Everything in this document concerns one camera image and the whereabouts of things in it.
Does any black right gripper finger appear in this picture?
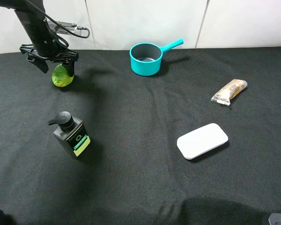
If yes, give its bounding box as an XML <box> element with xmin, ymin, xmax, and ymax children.
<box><xmin>62</xmin><ymin>60</ymin><xmax>75</xmax><ymax>77</ymax></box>

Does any grey robot base right corner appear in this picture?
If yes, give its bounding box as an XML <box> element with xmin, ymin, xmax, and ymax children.
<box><xmin>268</xmin><ymin>213</ymin><xmax>281</xmax><ymax>225</ymax></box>

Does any white rounded flat box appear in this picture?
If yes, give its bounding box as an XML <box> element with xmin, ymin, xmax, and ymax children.
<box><xmin>177</xmin><ymin>123</ymin><xmax>229</xmax><ymax>160</ymax></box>

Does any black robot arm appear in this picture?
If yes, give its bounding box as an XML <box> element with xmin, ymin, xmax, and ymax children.
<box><xmin>0</xmin><ymin>0</ymin><xmax>79</xmax><ymax>77</ymax></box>

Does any teal saucepan with handle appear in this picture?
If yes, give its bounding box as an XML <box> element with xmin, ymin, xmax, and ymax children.
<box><xmin>129</xmin><ymin>39</ymin><xmax>184</xmax><ymax>76</ymax></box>

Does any black camera cable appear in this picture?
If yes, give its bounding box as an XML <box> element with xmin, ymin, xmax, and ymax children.
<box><xmin>25</xmin><ymin>0</ymin><xmax>90</xmax><ymax>49</ymax></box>

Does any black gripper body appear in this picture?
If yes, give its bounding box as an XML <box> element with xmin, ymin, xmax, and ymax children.
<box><xmin>20</xmin><ymin>39</ymin><xmax>79</xmax><ymax>62</ymax></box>

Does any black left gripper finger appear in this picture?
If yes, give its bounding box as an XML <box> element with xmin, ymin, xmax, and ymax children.
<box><xmin>26</xmin><ymin>56</ymin><xmax>49</xmax><ymax>74</ymax></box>

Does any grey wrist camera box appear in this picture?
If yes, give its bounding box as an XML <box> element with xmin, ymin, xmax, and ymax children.
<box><xmin>46</xmin><ymin>20</ymin><xmax>83</xmax><ymax>37</ymax></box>

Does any black pump soap bottle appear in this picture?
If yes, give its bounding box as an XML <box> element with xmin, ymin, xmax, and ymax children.
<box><xmin>48</xmin><ymin>111</ymin><xmax>91</xmax><ymax>158</ymax></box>

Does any clear wrapped snack packet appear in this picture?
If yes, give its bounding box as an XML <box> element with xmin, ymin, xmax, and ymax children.
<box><xmin>211</xmin><ymin>79</ymin><xmax>247</xmax><ymax>106</ymax></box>

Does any black tablecloth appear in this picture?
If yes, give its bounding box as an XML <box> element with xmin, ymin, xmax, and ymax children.
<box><xmin>0</xmin><ymin>47</ymin><xmax>281</xmax><ymax>225</ymax></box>

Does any green lime fruit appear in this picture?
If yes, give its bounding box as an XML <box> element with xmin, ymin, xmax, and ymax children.
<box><xmin>52</xmin><ymin>64</ymin><xmax>74</xmax><ymax>88</ymax></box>

